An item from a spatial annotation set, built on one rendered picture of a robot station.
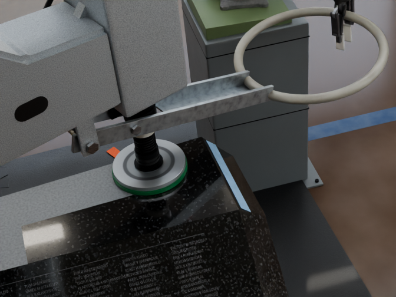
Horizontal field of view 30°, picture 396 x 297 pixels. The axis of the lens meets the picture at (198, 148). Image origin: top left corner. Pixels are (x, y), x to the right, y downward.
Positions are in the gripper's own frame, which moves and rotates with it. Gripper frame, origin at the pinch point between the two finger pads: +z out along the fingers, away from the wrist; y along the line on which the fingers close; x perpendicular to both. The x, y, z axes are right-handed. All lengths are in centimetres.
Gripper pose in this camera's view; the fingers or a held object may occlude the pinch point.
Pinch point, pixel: (343, 37)
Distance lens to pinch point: 262.8
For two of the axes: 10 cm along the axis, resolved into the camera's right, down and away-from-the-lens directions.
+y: -5.8, 6.2, -5.3
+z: 1.6, 7.2, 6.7
